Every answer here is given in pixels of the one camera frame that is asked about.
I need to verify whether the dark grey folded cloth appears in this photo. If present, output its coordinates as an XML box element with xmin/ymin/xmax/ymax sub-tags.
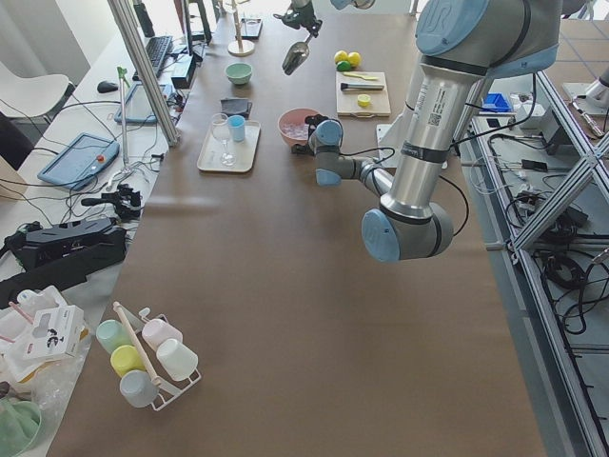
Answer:
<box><xmin>220</xmin><ymin>97</ymin><xmax>252</xmax><ymax>119</ymax></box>

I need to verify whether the white cardboard box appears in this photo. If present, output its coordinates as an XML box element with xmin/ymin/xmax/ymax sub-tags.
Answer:
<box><xmin>23</xmin><ymin>306</ymin><xmax>85</xmax><ymax>362</ymax></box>

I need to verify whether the clear ice cubes pile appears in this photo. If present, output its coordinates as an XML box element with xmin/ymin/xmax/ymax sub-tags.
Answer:
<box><xmin>280</xmin><ymin>123</ymin><xmax>308</xmax><ymax>142</ymax></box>

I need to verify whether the yellow plastic cup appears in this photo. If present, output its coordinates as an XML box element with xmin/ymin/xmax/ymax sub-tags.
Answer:
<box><xmin>109</xmin><ymin>345</ymin><xmax>146</xmax><ymax>377</ymax></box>

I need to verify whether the white plastic cup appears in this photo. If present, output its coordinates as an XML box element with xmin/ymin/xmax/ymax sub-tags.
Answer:
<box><xmin>156</xmin><ymin>338</ymin><xmax>199</xmax><ymax>381</ymax></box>

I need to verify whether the wooden cutting board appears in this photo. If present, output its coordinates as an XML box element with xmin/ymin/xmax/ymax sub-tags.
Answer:
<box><xmin>336</xmin><ymin>71</ymin><xmax>391</xmax><ymax>117</ymax></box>

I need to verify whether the black muddler tool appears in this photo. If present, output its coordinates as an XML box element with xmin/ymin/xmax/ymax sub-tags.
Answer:
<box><xmin>340</xmin><ymin>82</ymin><xmax>384</xmax><ymax>91</ymax></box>

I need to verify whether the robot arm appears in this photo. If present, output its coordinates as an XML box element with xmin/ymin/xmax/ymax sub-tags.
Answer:
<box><xmin>308</xmin><ymin>1</ymin><xmax>563</xmax><ymax>262</ymax></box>

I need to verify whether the pink plastic cup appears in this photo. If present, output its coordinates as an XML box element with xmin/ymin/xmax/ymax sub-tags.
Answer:
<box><xmin>142</xmin><ymin>318</ymin><xmax>183</xmax><ymax>351</ymax></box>

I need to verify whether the blue teach pendant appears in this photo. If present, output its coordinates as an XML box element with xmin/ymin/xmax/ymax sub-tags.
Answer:
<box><xmin>113</xmin><ymin>82</ymin><xmax>173</xmax><ymax>125</ymax></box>
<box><xmin>37</xmin><ymin>132</ymin><xmax>119</xmax><ymax>190</ymax></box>

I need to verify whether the yellow plastic knife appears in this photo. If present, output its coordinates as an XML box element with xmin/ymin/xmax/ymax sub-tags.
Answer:
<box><xmin>343</xmin><ymin>71</ymin><xmax>378</xmax><ymax>81</ymax></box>

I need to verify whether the black keyboard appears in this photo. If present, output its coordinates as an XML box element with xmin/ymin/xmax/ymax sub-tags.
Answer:
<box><xmin>146</xmin><ymin>35</ymin><xmax>173</xmax><ymax>77</ymax></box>

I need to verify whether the yellow lemon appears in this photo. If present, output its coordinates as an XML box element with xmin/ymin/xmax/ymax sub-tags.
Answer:
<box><xmin>334</xmin><ymin>50</ymin><xmax>348</xmax><ymax>65</ymax></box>
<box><xmin>347</xmin><ymin>51</ymin><xmax>362</xmax><ymax>68</ymax></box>

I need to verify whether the white chair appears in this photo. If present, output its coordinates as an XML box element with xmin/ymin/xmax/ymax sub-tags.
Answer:
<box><xmin>1</xmin><ymin>63</ymin><xmax>76</xmax><ymax>124</ymax></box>

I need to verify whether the white wire cup rack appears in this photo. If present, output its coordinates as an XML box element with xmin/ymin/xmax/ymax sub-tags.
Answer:
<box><xmin>123</xmin><ymin>306</ymin><xmax>203</xmax><ymax>411</ymax></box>

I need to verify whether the black bag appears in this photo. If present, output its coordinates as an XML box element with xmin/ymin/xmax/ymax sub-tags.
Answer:
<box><xmin>1</xmin><ymin>217</ymin><xmax>127</xmax><ymax>309</ymax></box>

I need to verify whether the pink bowl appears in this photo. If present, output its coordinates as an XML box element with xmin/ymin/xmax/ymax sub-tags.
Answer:
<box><xmin>277</xmin><ymin>108</ymin><xmax>319</xmax><ymax>148</ymax></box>

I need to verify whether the aluminium frame post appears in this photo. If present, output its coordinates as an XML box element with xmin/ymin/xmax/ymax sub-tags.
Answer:
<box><xmin>108</xmin><ymin>0</ymin><xmax>179</xmax><ymax>147</ymax></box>

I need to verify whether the green lime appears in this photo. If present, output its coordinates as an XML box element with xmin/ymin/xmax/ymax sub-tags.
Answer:
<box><xmin>336</xmin><ymin>61</ymin><xmax>352</xmax><ymax>72</ymax></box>

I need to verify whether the wooden glass holder stand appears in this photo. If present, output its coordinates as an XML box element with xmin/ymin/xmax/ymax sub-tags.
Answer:
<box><xmin>227</xmin><ymin>0</ymin><xmax>255</xmax><ymax>57</ymax></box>

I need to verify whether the blue plastic cup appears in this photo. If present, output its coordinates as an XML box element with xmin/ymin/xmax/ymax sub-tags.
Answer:
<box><xmin>227</xmin><ymin>115</ymin><xmax>246</xmax><ymax>143</ymax></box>

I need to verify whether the grey plastic cup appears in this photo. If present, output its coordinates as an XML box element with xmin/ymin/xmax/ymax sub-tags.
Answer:
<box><xmin>119</xmin><ymin>369</ymin><xmax>159</xmax><ymax>408</ymax></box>

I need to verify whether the clear wine glass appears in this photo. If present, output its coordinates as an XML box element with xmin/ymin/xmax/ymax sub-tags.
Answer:
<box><xmin>211</xmin><ymin>113</ymin><xmax>236</xmax><ymax>167</ymax></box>

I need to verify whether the black computer mouse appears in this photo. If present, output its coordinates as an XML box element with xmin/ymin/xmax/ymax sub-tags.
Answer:
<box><xmin>97</xmin><ymin>81</ymin><xmax>118</xmax><ymax>93</ymax></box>

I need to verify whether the metal ice scoop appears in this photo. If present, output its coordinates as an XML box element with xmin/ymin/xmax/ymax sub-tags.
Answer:
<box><xmin>282</xmin><ymin>34</ymin><xmax>313</xmax><ymax>75</ymax></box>

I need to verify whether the green glass bowl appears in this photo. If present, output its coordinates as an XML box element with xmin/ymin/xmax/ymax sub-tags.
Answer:
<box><xmin>1</xmin><ymin>399</ymin><xmax>42</xmax><ymax>456</ymax></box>

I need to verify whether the halved lemon piece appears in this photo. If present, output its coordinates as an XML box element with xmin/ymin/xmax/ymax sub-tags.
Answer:
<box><xmin>357</xmin><ymin>93</ymin><xmax>371</xmax><ymax>108</ymax></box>

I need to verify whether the blue parts bin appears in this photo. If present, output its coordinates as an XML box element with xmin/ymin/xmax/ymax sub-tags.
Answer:
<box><xmin>481</xmin><ymin>92</ymin><xmax>513</xmax><ymax>113</ymax></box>

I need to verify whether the green plastic cup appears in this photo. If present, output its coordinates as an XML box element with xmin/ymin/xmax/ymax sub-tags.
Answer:
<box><xmin>95</xmin><ymin>319</ymin><xmax>131</xmax><ymax>355</ymax></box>

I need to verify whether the beige serving tray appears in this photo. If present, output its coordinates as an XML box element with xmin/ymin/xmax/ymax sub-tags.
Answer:
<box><xmin>196</xmin><ymin>120</ymin><xmax>261</xmax><ymax>173</ymax></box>

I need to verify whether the mint green bowl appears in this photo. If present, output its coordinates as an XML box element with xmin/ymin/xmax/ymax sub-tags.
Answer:
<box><xmin>225</xmin><ymin>62</ymin><xmax>253</xmax><ymax>86</ymax></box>

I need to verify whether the wooden rack handle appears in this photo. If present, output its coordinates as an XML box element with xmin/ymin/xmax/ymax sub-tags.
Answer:
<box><xmin>112</xmin><ymin>302</ymin><xmax>162</xmax><ymax>387</ymax></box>

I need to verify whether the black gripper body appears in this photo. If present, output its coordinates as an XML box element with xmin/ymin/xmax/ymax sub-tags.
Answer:
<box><xmin>273</xmin><ymin>10</ymin><xmax>323</xmax><ymax>37</ymax></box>
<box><xmin>290</xmin><ymin>114</ymin><xmax>328</xmax><ymax>156</ymax></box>

